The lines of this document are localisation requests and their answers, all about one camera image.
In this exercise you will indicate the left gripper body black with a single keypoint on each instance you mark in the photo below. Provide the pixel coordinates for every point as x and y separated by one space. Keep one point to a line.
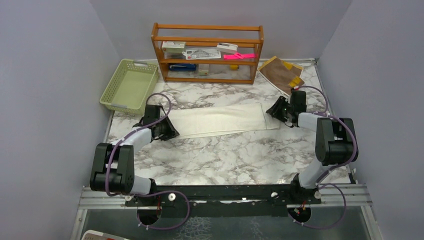
166 130

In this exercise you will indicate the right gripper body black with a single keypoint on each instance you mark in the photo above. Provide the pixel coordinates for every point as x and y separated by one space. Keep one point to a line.
281 110

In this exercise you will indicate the white towel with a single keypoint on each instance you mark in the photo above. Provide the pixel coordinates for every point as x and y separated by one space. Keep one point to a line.
222 120

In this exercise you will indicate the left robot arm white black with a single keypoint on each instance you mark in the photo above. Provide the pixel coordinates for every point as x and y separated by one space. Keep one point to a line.
113 168

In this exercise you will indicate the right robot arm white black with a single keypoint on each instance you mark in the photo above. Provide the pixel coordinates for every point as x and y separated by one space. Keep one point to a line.
335 140

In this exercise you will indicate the brown yellow cloth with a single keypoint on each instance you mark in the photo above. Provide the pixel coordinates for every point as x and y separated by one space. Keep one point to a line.
282 74

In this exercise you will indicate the green plastic basket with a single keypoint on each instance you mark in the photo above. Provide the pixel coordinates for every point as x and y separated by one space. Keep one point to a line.
131 84

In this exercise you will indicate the yellow object lower shelf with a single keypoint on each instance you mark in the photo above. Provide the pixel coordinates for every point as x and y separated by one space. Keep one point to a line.
234 67

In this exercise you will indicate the blue object lower shelf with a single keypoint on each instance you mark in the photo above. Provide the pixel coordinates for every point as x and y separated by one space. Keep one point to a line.
182 67

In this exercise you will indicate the pink tool on shelf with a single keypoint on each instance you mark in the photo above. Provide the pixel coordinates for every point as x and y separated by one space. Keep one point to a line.
239 56

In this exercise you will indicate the small green white box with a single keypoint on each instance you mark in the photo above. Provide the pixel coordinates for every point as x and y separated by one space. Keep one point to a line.
203 69

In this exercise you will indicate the ruler set package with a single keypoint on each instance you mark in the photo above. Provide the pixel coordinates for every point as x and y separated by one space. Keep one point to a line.
209 53

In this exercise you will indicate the white device on shelf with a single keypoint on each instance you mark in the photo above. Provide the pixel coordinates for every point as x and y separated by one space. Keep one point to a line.
228 48

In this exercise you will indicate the wooden shelf rack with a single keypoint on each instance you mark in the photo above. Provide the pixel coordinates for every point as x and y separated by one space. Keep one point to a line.
250 39

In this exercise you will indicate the white box red label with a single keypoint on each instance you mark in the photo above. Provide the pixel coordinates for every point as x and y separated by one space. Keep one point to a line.
173 46

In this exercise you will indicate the white red object bottom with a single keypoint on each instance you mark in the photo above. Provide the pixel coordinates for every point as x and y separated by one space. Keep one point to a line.
97 235

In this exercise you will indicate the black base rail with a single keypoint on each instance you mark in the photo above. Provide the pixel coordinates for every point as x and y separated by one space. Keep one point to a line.
214 201

